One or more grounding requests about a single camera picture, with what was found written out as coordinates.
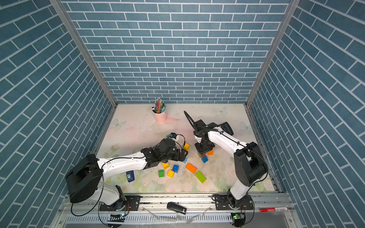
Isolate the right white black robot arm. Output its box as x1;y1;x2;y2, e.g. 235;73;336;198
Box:
191;120;268;208

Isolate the small blue lego lower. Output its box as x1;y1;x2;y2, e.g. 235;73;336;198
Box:
172;165;179;173

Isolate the long orange lego brick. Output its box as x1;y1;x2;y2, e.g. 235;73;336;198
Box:
185;163;197;173

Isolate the black remote on rail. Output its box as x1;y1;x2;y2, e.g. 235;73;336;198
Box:
166;202;187;215

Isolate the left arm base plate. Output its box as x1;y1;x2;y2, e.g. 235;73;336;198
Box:
99;195;141;211

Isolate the small blue lego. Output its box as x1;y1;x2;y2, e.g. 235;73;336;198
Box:
172;165;179;173
201;156;208;163

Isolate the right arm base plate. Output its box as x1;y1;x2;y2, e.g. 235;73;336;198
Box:
212;194;255;211

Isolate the blue black usb device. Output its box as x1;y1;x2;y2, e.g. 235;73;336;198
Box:
126;171;135;182

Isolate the long lime lego brick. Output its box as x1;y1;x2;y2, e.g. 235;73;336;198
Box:
195;171;207;183

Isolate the small green lego bottom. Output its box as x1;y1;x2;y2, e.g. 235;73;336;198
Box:
158;170;165;178

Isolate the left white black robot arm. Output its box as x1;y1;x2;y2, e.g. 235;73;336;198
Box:
65;138;188;211

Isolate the red marker pen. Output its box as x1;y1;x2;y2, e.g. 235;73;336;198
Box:
259;207;289;213

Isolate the black calculator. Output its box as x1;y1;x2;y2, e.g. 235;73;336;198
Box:
220;122;234;136

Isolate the yellow lego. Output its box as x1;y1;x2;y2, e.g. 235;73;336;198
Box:
183;143;190;151
167;170;175;178
162;162;170;170

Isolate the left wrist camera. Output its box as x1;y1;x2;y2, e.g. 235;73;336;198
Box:
166;133;179;141

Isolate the yellow lego bottom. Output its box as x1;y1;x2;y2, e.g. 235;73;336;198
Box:
167;170;175;178

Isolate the small blue lego right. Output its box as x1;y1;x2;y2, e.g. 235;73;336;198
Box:
201;156;208;163

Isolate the pink pen cup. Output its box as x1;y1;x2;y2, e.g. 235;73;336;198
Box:
155;112;167;124

